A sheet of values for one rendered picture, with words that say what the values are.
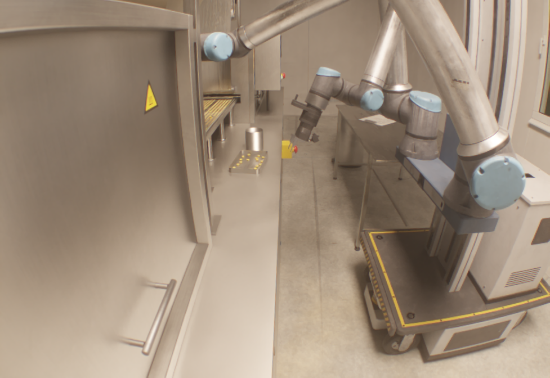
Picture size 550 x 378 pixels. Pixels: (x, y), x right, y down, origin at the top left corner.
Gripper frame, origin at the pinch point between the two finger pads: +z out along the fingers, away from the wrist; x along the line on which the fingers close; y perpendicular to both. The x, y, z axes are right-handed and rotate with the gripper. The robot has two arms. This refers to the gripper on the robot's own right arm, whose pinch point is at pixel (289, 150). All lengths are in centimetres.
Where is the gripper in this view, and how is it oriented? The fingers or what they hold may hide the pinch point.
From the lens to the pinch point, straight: 126.3
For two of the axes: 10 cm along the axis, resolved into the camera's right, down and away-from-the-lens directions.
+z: -3.8, 9.0, 2.3
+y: 9.1, 3.3, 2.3
